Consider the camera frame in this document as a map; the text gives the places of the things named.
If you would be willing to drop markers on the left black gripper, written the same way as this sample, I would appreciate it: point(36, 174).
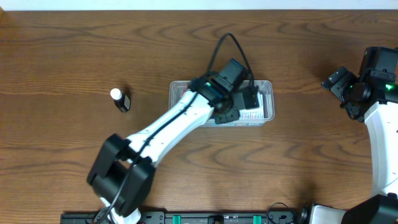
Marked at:
point(249, 99)

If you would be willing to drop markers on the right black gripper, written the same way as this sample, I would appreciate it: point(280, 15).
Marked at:
point(337, 82)

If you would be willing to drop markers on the blue white medicine box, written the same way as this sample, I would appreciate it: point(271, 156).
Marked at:
point(241, 103)

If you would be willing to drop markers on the white Panadol box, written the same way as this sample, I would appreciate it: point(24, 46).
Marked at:
point(255, 113)

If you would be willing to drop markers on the red medicine box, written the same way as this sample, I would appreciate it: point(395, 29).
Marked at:
point(184, 88)

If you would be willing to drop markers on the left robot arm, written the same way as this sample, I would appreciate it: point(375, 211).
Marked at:
point(124, 169)

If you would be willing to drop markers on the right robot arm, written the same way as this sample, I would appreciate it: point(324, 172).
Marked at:
point(370, 98)

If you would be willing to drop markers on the clear plastic container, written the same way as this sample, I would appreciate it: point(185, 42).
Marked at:
point(265, 88)

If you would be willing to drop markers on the dark bottle white cap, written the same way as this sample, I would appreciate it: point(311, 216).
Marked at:
point(121, 100)

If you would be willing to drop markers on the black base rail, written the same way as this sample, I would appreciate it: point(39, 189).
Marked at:
point(159, 217)

